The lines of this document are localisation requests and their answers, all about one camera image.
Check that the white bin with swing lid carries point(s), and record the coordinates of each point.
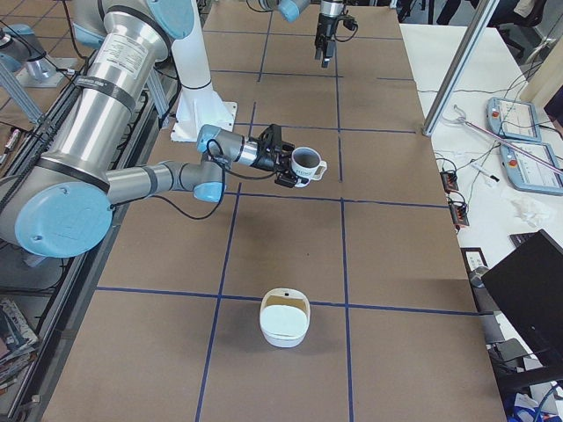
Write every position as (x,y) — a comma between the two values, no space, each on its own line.
(285,316)

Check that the orange black electronics box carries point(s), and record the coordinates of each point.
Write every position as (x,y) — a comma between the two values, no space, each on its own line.
(449,181)
(459,214)

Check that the aluminium frame post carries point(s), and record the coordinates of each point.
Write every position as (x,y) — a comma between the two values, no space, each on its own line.
(470,40)

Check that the black laptop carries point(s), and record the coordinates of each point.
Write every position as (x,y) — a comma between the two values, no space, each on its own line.
(527,287)

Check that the upper teach pendant tablet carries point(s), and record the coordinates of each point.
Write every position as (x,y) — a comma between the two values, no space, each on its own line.
(513,119)

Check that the white mug dark inside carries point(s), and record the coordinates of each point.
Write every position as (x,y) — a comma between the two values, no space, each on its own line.
(308,165)

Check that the lower teach pendant tablet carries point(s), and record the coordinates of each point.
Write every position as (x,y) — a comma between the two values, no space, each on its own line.
(526,174)

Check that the teach pendant tablet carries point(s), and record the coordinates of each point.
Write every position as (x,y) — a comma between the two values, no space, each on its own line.
(513,119)
(526,174)

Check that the upper orange black electronics box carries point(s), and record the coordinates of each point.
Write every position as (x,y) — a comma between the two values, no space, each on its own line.
(449,181)

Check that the stack of books magazines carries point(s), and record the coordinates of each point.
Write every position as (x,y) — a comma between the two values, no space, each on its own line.
(19,343)

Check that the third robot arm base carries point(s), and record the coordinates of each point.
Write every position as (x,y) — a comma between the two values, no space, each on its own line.
(23,55)

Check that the crumpled white tissue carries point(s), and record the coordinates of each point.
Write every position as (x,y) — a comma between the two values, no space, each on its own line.
(532,212)

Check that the lower orange black electronics box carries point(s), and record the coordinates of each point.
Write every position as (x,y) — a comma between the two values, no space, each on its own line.
(459,214)

